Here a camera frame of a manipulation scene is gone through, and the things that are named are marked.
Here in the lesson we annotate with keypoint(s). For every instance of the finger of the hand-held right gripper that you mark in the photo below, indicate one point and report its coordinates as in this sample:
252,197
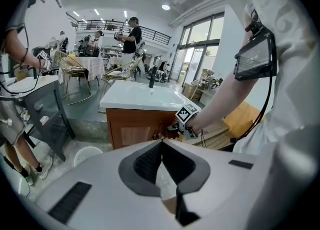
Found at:
173,127

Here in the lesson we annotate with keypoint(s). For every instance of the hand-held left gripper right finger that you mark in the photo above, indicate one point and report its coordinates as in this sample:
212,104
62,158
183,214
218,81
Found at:
225,179

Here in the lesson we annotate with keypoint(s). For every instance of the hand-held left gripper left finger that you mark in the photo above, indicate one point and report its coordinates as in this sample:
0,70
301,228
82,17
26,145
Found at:
100,179

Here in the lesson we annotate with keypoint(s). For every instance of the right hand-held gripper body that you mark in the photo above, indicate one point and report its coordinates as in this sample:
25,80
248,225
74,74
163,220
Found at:
186,113

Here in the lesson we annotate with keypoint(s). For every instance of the person's right forearm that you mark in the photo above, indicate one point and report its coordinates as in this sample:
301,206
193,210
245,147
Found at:
220,101

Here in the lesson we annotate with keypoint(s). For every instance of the wooden vanity cabinet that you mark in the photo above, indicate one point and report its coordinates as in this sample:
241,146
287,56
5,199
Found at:
130,115

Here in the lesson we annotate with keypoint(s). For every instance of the stack of cardboard boxes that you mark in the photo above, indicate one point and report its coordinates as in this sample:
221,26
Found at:
192,90

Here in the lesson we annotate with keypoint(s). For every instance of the white plastic waste basket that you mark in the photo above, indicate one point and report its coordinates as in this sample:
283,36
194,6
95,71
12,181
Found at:
85,153

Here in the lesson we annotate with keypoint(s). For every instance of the black faucet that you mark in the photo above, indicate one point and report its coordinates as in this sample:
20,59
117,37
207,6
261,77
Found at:
152,81

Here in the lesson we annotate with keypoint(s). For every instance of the orange box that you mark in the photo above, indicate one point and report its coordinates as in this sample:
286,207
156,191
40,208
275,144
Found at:
242,116

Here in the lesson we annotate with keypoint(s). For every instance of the beige soap dish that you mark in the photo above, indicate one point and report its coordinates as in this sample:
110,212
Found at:
44,120

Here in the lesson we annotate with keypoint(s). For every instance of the black metal railing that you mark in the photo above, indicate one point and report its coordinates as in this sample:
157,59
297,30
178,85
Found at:
155,36

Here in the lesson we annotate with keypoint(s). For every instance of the dark grey vanity table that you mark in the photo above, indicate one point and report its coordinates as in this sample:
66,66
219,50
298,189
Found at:
45,103

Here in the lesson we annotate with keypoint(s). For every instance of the round ceiling light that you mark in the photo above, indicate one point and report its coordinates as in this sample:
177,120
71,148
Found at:
165,6

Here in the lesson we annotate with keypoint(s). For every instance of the person's white printed t-shirt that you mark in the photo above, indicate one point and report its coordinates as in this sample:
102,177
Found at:
287,23

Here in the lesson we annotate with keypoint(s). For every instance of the glass window wall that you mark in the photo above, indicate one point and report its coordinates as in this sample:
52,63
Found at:
200,31

